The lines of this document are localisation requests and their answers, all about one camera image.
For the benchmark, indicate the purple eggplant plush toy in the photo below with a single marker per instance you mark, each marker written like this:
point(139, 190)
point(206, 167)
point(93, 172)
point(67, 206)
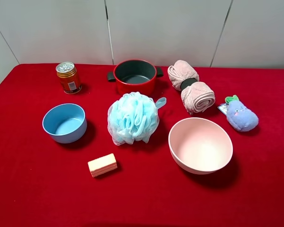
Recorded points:
point(238, 115)

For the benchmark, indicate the blue mesh bath loofah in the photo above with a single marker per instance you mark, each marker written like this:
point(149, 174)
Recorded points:
point(134, 117)

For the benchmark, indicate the red cooking pot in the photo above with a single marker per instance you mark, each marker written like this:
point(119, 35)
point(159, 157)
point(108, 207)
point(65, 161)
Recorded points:
point(135, 76)

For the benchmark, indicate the rolled pink towel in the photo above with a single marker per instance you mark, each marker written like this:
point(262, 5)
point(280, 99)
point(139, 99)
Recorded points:
point(195, 95)

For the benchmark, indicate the pink plastic bowl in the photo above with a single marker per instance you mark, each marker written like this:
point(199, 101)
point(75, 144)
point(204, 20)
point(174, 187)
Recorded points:
point(200, 146)

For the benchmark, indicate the blue plastic bowl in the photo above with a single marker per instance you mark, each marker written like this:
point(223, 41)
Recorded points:
point(65, 123)

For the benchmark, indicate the orange drink can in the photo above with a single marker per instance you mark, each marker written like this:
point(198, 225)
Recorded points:
point(69, 78)

